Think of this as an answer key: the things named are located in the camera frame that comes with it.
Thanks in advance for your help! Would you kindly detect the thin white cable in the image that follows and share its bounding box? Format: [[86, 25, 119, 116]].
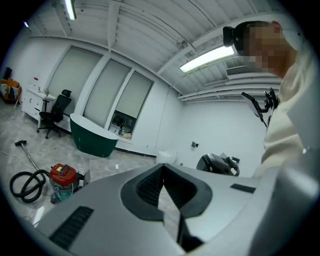
[[0, 149, 35, 171]]

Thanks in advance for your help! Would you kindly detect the black chest mount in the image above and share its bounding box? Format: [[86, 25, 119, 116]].
[[259, 87, 280, 126]]

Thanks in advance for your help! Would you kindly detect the round white toilet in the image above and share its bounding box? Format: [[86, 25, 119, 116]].
[[156, 148, 178, 166]]

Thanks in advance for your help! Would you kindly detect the person's head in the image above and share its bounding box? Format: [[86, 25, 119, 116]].
[[234, 21, 298, 78]]

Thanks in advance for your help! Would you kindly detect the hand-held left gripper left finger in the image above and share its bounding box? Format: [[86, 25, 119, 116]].
[[36, 163, 187, 256]]

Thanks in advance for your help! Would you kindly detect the glass window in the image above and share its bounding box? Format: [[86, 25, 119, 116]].
[[109, 110, 138, 137]]

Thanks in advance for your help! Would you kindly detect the black office chair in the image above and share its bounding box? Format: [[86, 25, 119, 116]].
[[36, 89, 73, 140]]

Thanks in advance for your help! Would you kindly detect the white drawer cabinet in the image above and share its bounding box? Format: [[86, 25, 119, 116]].
[[21, 87, 57, 121]]

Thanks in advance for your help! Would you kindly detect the black tablet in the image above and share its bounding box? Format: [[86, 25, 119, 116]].
[[241, 91, 268, 128]]

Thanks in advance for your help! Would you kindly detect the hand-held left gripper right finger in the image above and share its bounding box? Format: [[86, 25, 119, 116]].
[[162, 163, 276, 256]]

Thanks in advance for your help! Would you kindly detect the black vacuum hose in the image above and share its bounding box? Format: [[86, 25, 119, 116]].
[[9, 169, 51, 204]]

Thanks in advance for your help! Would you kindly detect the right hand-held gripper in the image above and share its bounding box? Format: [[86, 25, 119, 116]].
[[196, 152, 241, 177]]

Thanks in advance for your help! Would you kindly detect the metal wand with black nozzle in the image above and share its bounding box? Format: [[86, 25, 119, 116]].
[[14, 139, 41, 172]]

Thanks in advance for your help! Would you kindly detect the person's beige shirt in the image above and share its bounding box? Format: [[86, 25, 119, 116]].
[[252, 49, 318, 181]]

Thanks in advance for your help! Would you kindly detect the ceiling tube light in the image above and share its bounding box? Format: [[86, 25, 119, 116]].
[[179, 44, 236, 73], [63, 0, 77, 21]]

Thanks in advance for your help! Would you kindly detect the pale roller blind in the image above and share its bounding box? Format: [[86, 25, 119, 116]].
[[115, 71, 154, 120], [48, 46, 103, 118], [83, 59, 132, 128]]

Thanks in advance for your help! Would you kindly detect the dark green bathtub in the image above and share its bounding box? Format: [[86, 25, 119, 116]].
[[69, 112, 120, 158]]

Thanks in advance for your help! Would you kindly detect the black head camera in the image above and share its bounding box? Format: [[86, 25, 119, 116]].
[[222, 25, 237, 48]]

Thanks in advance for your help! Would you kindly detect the red and teal vacuum cleaner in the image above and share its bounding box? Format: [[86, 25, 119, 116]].
[[48, 163, 85, 205]]

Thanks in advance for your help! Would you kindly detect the white air vent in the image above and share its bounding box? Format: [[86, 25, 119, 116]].
[[226, 65, 256, 81]]

